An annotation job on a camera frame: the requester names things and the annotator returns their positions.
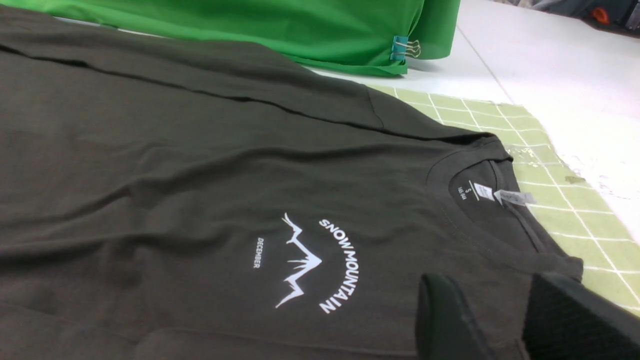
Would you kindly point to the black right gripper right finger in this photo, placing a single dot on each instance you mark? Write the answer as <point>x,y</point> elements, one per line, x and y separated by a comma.
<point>566,321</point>

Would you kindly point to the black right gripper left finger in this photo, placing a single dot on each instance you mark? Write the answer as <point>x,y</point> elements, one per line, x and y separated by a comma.
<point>444,326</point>

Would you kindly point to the dark gray long-sleeve top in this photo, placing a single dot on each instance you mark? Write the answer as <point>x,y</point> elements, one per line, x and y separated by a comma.
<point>176,200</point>

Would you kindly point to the light green checkered mat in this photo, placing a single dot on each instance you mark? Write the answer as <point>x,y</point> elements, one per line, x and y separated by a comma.
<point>572,211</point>

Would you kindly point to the teal binder clip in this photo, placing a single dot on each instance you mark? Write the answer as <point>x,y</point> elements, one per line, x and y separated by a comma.
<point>402,47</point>

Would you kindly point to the green backdrop cloth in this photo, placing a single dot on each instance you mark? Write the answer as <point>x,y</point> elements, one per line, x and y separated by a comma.
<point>346,36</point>

